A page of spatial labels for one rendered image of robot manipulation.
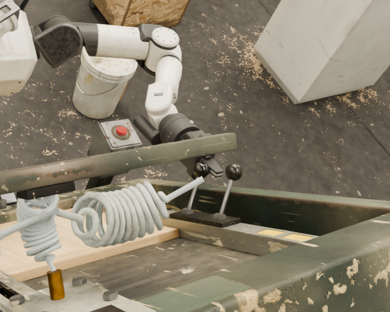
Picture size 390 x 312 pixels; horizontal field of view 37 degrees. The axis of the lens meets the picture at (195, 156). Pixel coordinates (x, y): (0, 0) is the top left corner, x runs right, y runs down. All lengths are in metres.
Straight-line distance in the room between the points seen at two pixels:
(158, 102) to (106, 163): 0.87
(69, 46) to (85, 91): 1.61
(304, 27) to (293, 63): 0.26
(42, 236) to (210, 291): 0.19
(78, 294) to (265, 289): 0.20
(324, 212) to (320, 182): 2.43
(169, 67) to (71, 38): 0.27
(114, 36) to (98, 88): 1.51
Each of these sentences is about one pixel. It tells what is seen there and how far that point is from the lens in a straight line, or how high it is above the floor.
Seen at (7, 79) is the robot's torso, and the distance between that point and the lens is 1.56.
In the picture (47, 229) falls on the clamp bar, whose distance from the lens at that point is 0.65.
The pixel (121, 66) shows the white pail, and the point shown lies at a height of 0.36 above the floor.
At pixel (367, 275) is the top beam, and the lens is 0.75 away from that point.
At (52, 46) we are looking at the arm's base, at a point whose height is 1.33.
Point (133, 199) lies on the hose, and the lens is 0.68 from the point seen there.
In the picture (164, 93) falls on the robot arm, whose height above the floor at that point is 1.40.
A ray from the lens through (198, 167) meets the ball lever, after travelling 1.31.
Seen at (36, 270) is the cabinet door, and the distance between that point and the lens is 1.18.
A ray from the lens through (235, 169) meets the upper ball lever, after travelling 1.22.
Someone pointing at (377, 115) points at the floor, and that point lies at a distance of 4.57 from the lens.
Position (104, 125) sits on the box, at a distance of 2.00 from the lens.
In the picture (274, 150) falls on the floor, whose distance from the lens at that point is 3.70.
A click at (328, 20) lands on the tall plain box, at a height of 0.64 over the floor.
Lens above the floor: 2.36
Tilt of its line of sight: 44 degrees down
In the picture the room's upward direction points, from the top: 31 degrees clockwise
